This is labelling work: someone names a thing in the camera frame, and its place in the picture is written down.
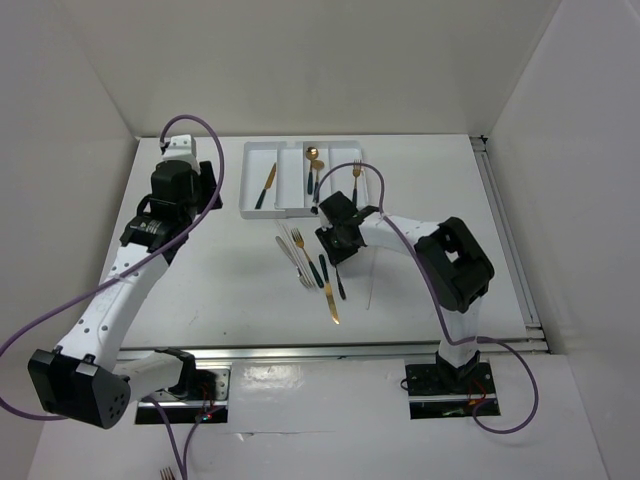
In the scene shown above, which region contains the gold spoon green handle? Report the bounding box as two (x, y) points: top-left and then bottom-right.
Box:
(305, 146), (318, 195)
(312, 159), (324, 204)

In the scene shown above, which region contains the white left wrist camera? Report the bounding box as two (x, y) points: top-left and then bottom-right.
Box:
(161, 134), (197, 165)

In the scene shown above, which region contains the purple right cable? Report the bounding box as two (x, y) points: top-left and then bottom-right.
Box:
(312, 162), (541, 434)

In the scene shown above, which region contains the white chopstick right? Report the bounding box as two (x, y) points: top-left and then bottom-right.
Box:
(365, 248), (378, 311)

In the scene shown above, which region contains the gold knife green handle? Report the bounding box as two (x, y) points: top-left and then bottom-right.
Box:
(319, 254), (340, 325)
(255, 163), (277, 210)

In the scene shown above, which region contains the aluminium rail right side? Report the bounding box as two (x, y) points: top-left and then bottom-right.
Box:
(469, 136), (549, 352)

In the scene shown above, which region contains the silver fork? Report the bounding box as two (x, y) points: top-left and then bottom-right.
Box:
(275, 236), (312, 289)
(335, 266), (347, 301)

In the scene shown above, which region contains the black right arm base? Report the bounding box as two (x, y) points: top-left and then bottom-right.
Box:
(400, 352), (496, 397)

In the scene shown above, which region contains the gold fork bottom edge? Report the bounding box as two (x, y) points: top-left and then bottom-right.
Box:
(160, 467), (176, 480)

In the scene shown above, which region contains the gold fork green handle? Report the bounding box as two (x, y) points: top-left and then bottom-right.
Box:
(351, 159), (362, 206)
(291, 228), (324, 289)

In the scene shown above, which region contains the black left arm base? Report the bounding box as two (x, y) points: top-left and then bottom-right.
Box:
(138, 361), (231, 407)

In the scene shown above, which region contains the aluminium rail front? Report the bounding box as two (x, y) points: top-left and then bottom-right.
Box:
(117, 339), (550, 363)

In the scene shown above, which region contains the aluminium rail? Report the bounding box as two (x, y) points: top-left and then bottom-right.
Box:
(469, 136), (549, 352)
(117, 339), (550, 363)

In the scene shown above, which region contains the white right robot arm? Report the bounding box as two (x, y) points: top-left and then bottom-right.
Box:
(311, 192), (495, 392)

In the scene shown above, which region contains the white compartment cutlery tray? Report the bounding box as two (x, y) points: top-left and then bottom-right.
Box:
(239, 140), (370, 220)

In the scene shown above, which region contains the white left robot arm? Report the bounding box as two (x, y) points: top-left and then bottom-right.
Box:
(28, 160), (222, 429)

